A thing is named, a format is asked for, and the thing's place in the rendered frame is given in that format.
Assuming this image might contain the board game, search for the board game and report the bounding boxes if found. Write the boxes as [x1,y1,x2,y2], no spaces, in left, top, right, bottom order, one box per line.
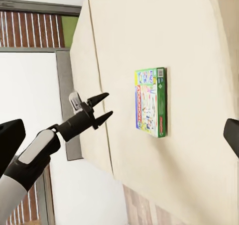
[135,67,165,138]

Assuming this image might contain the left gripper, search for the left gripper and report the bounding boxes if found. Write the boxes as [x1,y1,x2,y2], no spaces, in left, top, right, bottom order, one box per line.
[67,93,113,135]

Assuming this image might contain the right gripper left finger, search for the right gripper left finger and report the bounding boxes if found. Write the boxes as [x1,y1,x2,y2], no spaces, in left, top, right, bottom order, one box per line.
[0,118,26,178]

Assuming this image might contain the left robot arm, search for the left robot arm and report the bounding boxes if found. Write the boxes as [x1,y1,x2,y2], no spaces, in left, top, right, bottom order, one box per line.
[0,92,113,225]

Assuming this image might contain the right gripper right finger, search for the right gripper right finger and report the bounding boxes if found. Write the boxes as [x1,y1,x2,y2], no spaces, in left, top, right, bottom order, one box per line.
[223,118,239,159]

